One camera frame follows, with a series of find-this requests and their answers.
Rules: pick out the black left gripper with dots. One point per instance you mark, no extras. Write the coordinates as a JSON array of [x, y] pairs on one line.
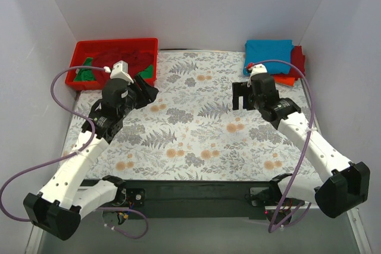
[[140, 90]]

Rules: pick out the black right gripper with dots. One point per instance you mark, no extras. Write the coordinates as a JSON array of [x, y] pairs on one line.
[[246, 96]]

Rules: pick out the teal blue t-shirt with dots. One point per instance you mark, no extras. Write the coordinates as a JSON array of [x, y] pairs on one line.
[[262, 50]]

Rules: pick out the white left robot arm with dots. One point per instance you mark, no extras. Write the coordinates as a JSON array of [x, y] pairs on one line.
[[58, 208]]

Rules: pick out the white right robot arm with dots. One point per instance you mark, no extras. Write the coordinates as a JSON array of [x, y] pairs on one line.
[[344, 184]]

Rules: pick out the crumpled dark red t-shirt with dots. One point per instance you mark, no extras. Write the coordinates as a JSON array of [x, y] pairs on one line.
[[136, 60]]

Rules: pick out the red plastic bin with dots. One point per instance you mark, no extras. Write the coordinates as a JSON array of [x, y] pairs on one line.
[[91, 48]]

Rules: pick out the folded orange t-shirt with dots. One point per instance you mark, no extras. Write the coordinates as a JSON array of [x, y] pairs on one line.
[[285, 80]]

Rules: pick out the floral patterned table mat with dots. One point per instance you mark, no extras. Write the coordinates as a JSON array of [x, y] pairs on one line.
[[191, 131]]

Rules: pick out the green t-shirt in bin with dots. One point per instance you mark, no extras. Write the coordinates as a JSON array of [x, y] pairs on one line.
[[87, 74]]

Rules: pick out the folded dark red t-shirt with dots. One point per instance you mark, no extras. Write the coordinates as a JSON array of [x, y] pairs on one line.
[[298, 60]]

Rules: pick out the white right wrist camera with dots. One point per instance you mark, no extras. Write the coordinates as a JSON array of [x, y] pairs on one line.
[[254, 70]]

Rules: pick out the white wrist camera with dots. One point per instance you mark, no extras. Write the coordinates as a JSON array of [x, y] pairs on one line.
[[254, 70], [119, 71]]

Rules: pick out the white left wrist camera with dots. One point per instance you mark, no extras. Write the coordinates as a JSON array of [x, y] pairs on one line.
[[119, 71]]

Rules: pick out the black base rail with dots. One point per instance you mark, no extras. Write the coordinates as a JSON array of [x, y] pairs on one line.
[[200, 199]]

